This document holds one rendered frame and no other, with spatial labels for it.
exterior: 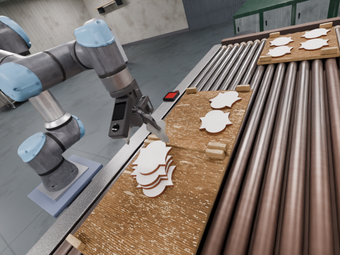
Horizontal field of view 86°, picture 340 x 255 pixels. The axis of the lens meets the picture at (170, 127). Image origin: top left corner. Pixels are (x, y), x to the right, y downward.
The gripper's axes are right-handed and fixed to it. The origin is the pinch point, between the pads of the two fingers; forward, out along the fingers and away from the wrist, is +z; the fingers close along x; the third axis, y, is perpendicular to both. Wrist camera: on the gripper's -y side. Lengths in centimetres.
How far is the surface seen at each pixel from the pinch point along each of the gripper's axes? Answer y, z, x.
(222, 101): 35.9, 9.4, -20.3
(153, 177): -7.8, 5.8, -2.6
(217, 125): 18.8, 9.4, -19.2
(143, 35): 815, 79, 379
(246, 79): 59, 12, -31
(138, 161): -2.4, 4.6, 4.2
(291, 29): 118, 10, -62
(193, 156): 4.7, 10.6, -11.9
